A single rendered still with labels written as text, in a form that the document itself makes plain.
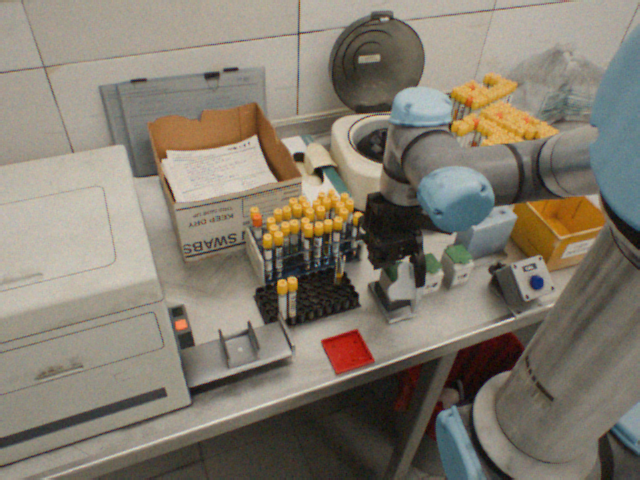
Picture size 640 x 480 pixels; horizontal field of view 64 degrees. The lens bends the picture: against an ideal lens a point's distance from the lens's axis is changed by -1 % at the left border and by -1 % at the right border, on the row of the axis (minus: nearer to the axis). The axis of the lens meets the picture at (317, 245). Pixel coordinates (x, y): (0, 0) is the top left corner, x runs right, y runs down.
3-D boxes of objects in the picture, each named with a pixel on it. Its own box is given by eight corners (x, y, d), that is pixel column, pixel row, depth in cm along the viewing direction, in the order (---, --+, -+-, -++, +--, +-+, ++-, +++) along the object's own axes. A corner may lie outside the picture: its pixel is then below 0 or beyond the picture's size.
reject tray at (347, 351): (336, 375, 83) (337, 373, 82) (320, 342, 87) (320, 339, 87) (374, 362, 85) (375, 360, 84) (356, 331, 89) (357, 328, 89)
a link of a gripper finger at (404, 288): (387, 319, 84) (378, 265, 82) (419, 310, 85) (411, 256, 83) (396, 325, 81) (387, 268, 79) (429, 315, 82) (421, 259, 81)
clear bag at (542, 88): (528, 142, 134) (554, 75, 121) (473, 114, 142) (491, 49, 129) (575, 110, 147) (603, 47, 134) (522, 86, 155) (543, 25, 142)
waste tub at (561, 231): (540, 275, 101) (560, 239, 93) (502, 230, 109) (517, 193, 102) (595, 261, 104) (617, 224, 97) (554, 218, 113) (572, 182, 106)
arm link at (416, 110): (406, 118, 60) (384, 83, 66) (393, 191, 68) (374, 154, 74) (468, 113, 62) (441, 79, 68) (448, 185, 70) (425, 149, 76)
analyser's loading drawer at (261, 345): (166, 400, 76) (160, 382, 73) (158, 364, 81) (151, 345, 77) (295, 358, 83) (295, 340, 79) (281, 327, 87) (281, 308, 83)
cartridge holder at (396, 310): (388, 324, 91) (391, 312, 88) (367, 287, 96) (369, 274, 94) (415, 316, 92) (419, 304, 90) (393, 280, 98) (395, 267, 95)
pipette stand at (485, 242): (466, 272, 100) (479, 235, 93) (445, 248, 105) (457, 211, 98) (506, 258, 103) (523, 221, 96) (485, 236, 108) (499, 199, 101)
